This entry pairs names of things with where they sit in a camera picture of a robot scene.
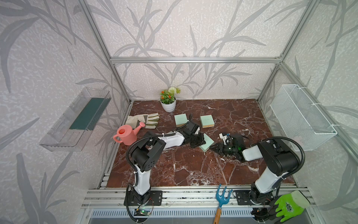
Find mint drawer jewelry box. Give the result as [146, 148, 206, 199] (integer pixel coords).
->
[199, 133, 214, 152]

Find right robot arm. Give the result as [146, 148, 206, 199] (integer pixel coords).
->
[209, 133, 305, 205]

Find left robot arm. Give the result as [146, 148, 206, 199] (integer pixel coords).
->
[124, 121, 206, 206]

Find beige gardening gloves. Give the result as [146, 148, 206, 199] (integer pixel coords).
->
[125, 113, 159, 129]

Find potted plant white pot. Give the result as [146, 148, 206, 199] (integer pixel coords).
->
[160, 87, 181, 113]

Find blue hand rake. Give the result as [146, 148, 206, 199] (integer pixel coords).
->
[213, 184, 233, 224]

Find pink watering can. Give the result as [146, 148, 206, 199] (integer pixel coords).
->
[113, 122, 145, 146]

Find green work glove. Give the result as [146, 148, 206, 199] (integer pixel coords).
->
[268, 190, 310, 224]

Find white wire mesh basket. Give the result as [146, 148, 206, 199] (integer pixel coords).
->
[270, 84, 337, 151]

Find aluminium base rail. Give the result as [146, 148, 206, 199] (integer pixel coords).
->
[81, 185, 298, 217]

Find clear plastic wall shelf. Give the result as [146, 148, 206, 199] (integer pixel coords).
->
[39, 87, 112, 152]

